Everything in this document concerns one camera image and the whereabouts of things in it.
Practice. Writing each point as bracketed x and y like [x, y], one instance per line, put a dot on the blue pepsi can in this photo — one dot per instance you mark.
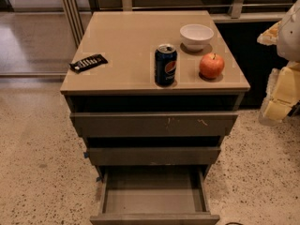
[165, 64]

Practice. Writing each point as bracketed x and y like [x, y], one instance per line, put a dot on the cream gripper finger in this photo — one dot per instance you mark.
[282, 91]
[270, 35]

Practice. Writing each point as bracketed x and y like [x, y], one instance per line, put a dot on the red apple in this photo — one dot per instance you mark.
[211, 65]

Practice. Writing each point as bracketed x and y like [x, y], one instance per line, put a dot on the black snack bar wrapper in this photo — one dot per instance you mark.
[89, 62]

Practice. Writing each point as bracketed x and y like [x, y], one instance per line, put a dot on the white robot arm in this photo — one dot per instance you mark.
[288, 46]

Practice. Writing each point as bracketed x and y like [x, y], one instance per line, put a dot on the grey open bottom drawer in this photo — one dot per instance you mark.
[153, 195]

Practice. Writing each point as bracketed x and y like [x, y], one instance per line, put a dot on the grey middle drawer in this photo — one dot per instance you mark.
[153, 156]

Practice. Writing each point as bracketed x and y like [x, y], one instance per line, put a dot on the grey drawer cabinet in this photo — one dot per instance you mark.
[128, 40]

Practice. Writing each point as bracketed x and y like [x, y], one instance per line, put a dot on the white ceramic bowl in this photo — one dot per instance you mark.
[195, 37]

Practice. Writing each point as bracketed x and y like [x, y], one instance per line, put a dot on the grey top drawer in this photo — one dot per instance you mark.
[153, 124]

